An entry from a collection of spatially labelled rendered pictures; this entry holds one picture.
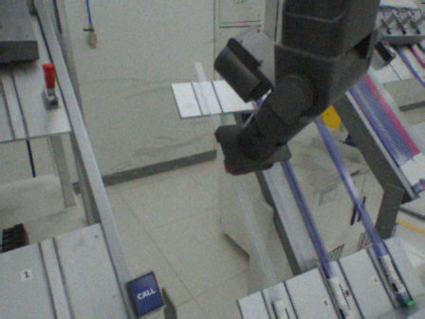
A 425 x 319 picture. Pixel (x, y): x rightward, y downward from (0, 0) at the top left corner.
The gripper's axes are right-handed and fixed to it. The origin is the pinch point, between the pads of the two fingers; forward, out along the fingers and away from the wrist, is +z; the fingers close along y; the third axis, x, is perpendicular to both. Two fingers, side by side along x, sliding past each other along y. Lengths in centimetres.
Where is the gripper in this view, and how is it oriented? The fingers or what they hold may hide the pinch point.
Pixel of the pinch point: (231, 167)
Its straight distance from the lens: 49.2
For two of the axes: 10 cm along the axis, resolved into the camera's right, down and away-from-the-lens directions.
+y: -9.0, 1.5, -4.0
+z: -3.1, 4.0, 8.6
